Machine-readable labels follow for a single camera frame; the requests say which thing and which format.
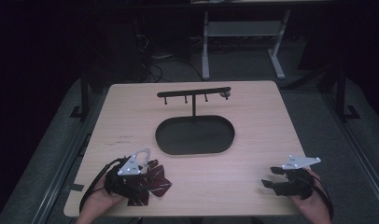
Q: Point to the small grey round object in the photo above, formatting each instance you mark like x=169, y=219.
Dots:
x=225, y=93

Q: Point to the person's left hand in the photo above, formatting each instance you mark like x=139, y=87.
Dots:
x=99, y=202

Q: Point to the white metal desk frame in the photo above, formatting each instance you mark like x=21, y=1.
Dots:
x=240, y=29

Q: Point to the grey tape strip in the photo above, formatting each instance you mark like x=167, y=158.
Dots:
x=74, y=187

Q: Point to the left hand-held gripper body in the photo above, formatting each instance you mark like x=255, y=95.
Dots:
x=128, y=169

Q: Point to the dark red striped cloth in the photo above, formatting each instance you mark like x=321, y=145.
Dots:
x=158, y=183

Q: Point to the black hook stand with tray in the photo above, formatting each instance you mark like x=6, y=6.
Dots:
x=194, y=134

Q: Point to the black metal stand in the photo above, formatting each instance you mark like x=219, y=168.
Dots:
x=341, y=93
x=84, y=96

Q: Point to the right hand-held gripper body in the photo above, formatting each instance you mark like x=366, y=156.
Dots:
x=298, y=182

